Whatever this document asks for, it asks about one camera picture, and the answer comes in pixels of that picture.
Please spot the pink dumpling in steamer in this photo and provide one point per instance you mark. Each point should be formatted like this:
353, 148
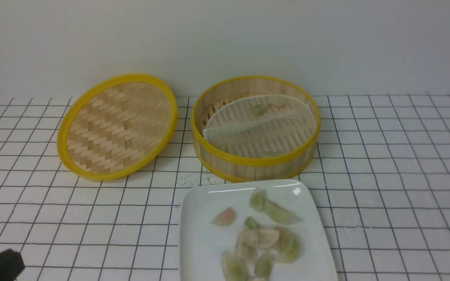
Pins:
277, 101

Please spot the bamboo steamer basket yellow rim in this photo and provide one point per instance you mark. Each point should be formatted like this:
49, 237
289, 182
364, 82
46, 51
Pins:
236, 169

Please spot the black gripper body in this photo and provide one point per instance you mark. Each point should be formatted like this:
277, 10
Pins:
11, 265

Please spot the small green dumpling plate centre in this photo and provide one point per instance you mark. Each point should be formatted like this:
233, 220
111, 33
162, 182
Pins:
251, 223

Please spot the bamboo steamer lid yellow rim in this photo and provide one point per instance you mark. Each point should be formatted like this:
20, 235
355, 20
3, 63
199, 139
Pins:
117, 127

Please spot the pink dumpling on plate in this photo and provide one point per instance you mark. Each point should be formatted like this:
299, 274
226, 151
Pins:
224, 218

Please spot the pale green dumpling in steamer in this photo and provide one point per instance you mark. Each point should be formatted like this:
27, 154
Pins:
259, 110

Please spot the pale dumpling plate lower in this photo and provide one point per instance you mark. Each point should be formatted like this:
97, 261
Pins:
245, 252

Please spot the white square plate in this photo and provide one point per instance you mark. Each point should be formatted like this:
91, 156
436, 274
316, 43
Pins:
202, 243

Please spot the pale pink dumpling plate centre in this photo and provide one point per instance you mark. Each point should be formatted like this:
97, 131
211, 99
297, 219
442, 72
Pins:
259, 238

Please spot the white steamer liner cloth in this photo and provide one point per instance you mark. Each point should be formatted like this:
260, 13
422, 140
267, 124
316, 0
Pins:
234, 130

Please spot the green dumpling plate top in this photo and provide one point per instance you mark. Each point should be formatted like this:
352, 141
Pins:
257, 200

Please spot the green dumpling on plate edge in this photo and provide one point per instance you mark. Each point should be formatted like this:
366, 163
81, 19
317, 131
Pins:
277, 213

